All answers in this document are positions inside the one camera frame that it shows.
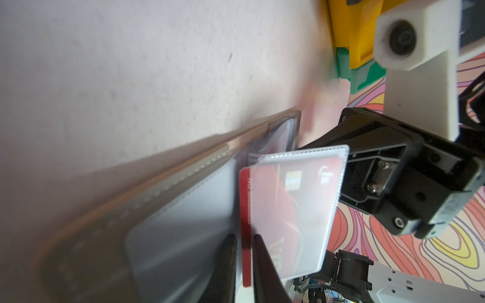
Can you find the green plastic bin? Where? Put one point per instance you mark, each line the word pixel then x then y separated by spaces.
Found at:
pixel 359 78

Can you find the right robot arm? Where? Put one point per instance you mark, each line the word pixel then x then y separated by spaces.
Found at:
pixel 366 263

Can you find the grey card holder wallet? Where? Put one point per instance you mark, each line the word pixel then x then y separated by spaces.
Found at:
pixel 158 242

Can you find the yellow plastic bin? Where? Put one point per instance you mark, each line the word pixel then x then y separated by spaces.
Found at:
pixel 354 26

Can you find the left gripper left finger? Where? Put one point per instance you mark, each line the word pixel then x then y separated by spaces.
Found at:
pixel 221 287

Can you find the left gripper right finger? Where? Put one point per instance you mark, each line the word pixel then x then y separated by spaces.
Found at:
pixel 267 286

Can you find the red VIP card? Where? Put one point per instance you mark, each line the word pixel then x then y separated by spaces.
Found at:
pixel 291 205

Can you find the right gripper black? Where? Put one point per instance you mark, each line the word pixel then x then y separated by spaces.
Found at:
pixel 410 180

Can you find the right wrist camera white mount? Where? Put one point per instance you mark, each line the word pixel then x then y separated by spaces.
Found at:
pixel 421 44

